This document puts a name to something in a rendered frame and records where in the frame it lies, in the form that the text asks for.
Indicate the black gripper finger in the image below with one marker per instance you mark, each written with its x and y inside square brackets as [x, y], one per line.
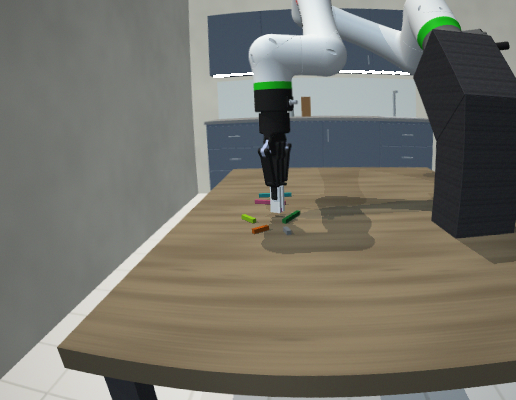
[283, 166]
[272, 174]

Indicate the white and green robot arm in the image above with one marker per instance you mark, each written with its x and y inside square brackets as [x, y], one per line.
[275, 59]

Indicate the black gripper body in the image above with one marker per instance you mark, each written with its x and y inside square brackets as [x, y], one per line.
[274, 126]

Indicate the orange rod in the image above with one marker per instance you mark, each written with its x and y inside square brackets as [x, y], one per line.
[260, 229]

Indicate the lime green rod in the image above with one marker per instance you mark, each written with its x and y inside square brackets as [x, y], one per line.
[248, 218]

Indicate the dark green rod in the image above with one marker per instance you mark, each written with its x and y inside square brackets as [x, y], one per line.
[291, 216]

